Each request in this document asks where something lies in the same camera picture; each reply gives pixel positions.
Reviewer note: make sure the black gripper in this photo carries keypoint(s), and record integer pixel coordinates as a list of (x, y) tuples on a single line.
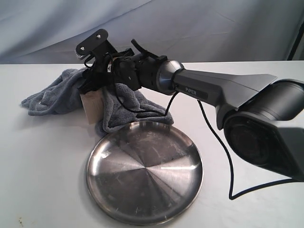
[(113, 69)]

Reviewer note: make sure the light wooden cube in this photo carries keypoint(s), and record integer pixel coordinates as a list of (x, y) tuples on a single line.
[(93, 105)]

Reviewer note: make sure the grey fleece cloth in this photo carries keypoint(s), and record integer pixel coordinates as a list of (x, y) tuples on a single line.
[(122, 106)]

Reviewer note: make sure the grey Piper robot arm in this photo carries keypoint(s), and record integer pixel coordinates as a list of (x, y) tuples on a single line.
[(259, 114)]

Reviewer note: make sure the grey backdrop cloth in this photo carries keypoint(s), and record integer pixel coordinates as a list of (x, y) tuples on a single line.
[(47, 31)]

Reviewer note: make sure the round stainless steel plate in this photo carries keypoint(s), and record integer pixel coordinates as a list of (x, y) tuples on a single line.
[(146, 173)]

